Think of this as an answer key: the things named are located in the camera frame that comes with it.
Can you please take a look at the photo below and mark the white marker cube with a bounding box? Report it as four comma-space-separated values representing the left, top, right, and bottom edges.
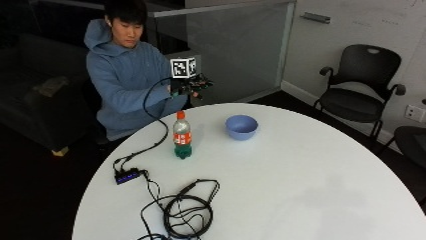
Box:
169, 56, 198, 80

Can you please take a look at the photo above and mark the glass partition panel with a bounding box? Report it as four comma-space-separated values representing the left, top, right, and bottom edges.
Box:
148, 0, 298, 104

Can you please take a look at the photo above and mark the blue plastic bowl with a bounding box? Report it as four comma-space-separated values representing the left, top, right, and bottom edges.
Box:
224, 114, 260, 141

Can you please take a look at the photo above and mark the green plastic soda bottle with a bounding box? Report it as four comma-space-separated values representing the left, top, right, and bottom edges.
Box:
172, 110, 194, 160

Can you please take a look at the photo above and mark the the person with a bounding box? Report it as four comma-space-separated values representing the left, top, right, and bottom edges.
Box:
82, 0, 200, 142

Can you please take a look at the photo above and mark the black hub with blue lights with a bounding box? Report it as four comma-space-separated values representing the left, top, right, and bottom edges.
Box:
113, 167, 144, 185

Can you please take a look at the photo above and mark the black office chair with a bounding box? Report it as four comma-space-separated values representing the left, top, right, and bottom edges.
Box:
381, 125, 426, 169
313, 44, 407, 141

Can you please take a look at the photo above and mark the dark sofa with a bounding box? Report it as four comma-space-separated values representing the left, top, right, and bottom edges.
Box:
0, 32, 97, 153

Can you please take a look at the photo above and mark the black glove cable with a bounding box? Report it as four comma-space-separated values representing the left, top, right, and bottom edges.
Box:
112, 77, 178, 174

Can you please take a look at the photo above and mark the grey wall-mounted tray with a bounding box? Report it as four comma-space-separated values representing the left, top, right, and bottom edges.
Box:
299, 12, 331, 25

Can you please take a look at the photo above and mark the coiled black cable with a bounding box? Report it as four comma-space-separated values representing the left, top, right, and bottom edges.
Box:
134, 169, 221, 240

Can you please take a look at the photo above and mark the white wall socket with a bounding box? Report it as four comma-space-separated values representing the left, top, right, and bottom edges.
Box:
403, 104, 426, 123

